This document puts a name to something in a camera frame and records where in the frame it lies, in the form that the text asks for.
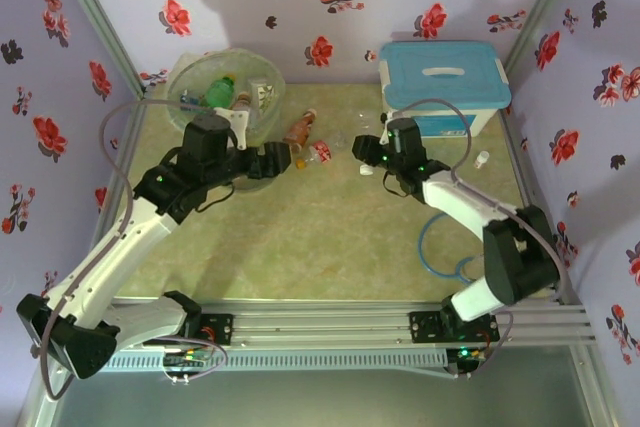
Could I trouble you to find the black controller with green light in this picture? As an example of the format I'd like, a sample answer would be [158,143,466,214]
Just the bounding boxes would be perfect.
[447,346,489,378]

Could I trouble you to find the blue plastic tube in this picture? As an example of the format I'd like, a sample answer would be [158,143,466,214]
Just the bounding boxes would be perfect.
[417,211,489,281]

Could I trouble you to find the aluminium frame post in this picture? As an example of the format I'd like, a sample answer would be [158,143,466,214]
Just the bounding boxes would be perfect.
[44,0,149,98]
[502,0,587,73]

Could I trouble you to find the white storage box blue lid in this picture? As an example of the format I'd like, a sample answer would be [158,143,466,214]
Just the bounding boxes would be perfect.
[377,40,514,139]

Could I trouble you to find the right aluminium frame post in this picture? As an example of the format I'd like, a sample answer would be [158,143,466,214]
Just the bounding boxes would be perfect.
[502,0,587,73]

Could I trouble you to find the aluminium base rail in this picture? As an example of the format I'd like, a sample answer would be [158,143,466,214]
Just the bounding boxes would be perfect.
[107,299,599,348]

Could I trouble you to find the clear bottle red cola label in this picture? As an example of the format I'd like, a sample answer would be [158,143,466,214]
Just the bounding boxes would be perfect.
[294,140,335,170]

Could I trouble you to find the black mounting plate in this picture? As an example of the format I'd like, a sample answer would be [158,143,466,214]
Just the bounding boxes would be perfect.
[408,310,501,343]
[192,313,236,348]

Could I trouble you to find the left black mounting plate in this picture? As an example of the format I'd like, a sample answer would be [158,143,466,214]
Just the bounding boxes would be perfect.
[192,313,236,348]

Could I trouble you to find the green plastic bottle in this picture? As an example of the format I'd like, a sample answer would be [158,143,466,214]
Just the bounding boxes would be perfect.
[203,74,237,108]

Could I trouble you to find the grey slotted cable duct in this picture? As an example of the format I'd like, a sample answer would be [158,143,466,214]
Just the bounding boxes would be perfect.
[107,346,449,373]

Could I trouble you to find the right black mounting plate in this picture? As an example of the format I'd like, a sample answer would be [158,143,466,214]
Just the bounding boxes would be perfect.
[408,310,501,343]

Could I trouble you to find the left aluminium frame post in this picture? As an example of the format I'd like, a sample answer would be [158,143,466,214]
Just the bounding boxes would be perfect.
[44,0,149,98]

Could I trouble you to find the green circuit board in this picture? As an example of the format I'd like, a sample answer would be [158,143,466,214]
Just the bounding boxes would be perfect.
[162,351,211,368]

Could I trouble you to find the brown coffee plastic bottle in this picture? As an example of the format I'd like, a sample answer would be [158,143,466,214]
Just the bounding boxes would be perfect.
[282,107,319,154]

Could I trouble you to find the clear plastic waste bin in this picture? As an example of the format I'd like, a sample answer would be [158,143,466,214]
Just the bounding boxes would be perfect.
[166,48,287,194]

